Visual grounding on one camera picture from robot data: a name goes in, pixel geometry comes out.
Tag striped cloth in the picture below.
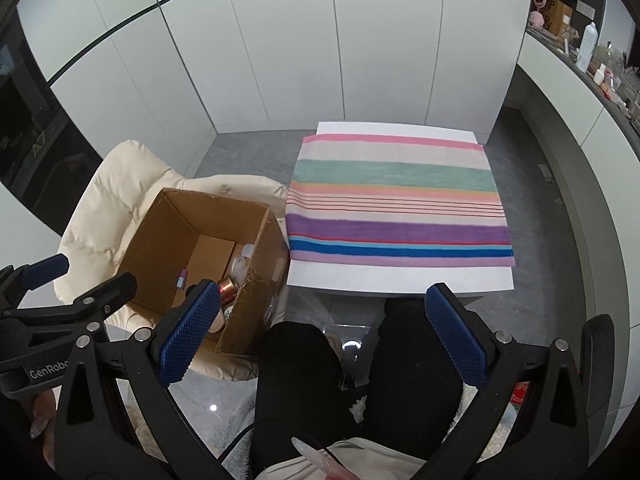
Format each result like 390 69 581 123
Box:
285 132 516 268

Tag person's beige top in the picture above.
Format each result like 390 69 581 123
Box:
257 437 426 480

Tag dark glass panel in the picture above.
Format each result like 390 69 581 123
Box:
0 10 106 236

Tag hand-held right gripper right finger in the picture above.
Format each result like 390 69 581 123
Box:
424 282 591 480

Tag cream padded chair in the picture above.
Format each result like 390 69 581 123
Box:
52 140 291 381

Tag small brown printed box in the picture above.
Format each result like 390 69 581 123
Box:
542 0 573 33

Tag white spray bottle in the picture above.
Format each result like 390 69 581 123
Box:
575 22 599 72

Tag person's black trousers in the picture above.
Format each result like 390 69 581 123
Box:
249 297 468 480

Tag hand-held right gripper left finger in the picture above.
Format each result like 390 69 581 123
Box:
55 279 226 480

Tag white curved counter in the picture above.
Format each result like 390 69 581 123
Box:
502 27 640 411

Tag black chair armrest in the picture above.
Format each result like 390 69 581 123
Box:
575 314 617 411

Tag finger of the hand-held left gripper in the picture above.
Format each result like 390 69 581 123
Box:
0 254 71 307
0 272 139 337

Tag person's left hand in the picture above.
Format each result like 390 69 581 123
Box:
27 390 59 468

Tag person's right hand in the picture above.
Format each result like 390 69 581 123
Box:
291 436 351 480

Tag large cardboard box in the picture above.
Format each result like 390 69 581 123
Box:
116 187 291 358

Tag white wardrobe doors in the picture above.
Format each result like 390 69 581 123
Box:
17 0 536 181

